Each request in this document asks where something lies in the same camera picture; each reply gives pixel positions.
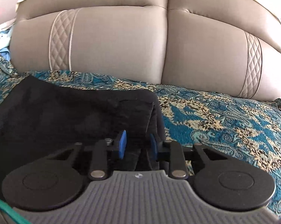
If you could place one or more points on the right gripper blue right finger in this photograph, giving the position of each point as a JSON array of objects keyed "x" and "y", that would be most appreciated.
[{"x": 154, "y": 146}]

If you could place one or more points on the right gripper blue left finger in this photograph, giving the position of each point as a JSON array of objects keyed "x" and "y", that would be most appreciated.
[{"x": 122, "y": 143}]

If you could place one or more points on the black pants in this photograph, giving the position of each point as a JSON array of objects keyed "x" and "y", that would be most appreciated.
[{"x": 38, "y": 118}]

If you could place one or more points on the teal paisley sofa cover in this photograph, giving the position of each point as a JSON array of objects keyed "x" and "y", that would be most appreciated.
[{"x": 243, "y": 128}]

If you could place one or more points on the beige leather sofa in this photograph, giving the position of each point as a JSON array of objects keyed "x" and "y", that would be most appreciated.
[{"x": 227, "y": 46}]

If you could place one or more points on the light blue white cloth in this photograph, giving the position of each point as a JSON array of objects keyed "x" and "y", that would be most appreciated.
[{"x": 5, "y": 37}]

